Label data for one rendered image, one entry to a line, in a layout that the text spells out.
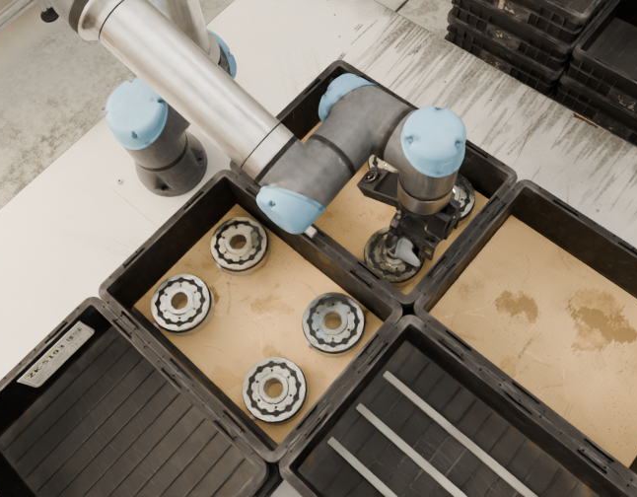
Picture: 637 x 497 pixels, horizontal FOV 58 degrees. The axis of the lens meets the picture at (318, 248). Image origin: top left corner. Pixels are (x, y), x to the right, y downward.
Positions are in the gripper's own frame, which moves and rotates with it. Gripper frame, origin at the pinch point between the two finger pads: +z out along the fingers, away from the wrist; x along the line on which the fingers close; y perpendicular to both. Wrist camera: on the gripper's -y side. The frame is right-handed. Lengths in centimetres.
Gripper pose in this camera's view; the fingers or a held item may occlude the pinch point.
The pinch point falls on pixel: (403, 241)
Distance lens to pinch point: 100.3
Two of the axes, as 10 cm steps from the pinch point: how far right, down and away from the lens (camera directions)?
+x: 6.3, -7.3, 2.6
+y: 7.7, 5.6, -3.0
